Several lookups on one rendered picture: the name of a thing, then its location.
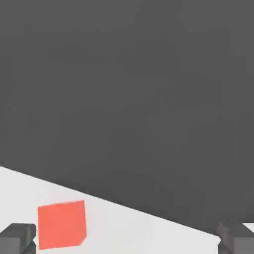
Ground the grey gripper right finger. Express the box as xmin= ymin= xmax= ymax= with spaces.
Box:
xmin=217 ymin=222 xmax=254 ymax=254

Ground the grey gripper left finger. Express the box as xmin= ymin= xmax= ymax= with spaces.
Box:
xmin=0 ymin=223 xmax=37 ymax=254

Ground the small red cube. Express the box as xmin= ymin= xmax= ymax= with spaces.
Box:
xmin=37 ymin=199 xmax=87 ymax=251

